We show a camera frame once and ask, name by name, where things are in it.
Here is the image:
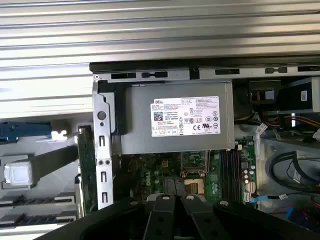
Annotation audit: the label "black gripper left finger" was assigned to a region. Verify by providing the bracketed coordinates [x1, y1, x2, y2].
[37, 176, 176, 240]

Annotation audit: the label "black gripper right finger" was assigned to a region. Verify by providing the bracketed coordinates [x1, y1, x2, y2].
[176, 177, 320, 240]

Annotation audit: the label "black RAM slot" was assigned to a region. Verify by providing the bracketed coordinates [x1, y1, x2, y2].
[232, 149, 239, 204]
[226, 149, 233, 204]
[221, 149, 228, 204]
[238, 149, 245, 204]

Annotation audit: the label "CPU socket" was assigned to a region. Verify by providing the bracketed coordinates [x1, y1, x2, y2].
[183, 177, 205, 195]

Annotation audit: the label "metal socket cover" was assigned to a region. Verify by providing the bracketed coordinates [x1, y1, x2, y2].
[180, 150, 210, 177]

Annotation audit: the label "green Dell motherboard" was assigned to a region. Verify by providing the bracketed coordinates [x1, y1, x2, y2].
[119, 136, 258, 205]

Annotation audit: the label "green graphics card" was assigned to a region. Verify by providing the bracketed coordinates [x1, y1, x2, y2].
[75, 125, 99, 217]

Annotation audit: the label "grey parts rack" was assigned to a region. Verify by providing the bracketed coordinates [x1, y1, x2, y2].
[0, 119, 85, 237]

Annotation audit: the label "grey Dell power supply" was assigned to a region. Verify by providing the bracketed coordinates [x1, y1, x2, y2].
[119, 81, 236, 155]

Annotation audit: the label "black open PC case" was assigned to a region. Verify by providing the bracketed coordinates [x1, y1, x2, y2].
[89, 61, 320, 227]

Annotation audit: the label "silver CPU chip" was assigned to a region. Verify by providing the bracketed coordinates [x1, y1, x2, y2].
[3, 162, 35, 186]

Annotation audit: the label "hard disk in blue carrier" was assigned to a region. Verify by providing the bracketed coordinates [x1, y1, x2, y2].
[0, 121, 53, 141]

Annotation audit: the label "grey metal drive cage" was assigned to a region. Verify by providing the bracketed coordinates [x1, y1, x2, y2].
[233, 76, 320, 115]

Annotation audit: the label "black wire with blue plug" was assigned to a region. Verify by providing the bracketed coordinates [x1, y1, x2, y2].
[249, 192, 296, 203]

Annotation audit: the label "black looped cable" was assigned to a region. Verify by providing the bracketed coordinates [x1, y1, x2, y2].
[271, 151, 320, 193]

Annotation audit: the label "orange yellow power wires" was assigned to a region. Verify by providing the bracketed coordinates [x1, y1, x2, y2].
[234, 112, 320, 133]

